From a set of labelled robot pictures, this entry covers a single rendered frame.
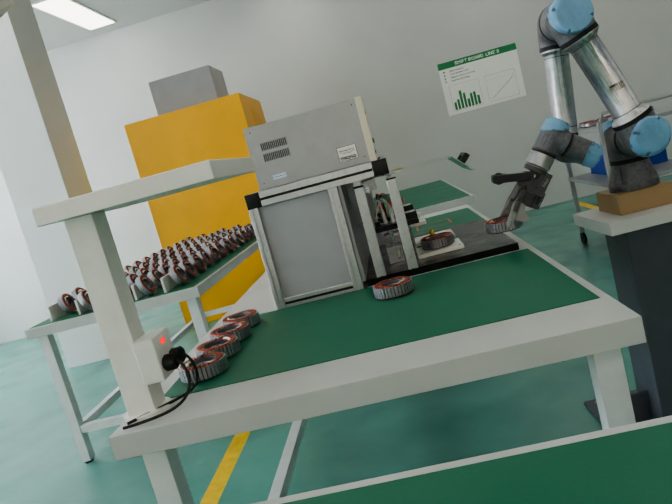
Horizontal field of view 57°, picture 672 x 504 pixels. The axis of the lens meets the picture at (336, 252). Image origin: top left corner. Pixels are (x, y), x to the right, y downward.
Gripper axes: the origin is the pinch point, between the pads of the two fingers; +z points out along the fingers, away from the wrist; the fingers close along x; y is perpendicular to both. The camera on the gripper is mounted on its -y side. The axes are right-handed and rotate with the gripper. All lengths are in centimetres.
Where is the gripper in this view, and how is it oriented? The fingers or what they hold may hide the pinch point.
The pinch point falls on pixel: (502, 225)
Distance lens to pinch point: 197.7
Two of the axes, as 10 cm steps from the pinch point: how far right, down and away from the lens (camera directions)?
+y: 9.2, 3.9, 0.0
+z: -3.8, 9.1, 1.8
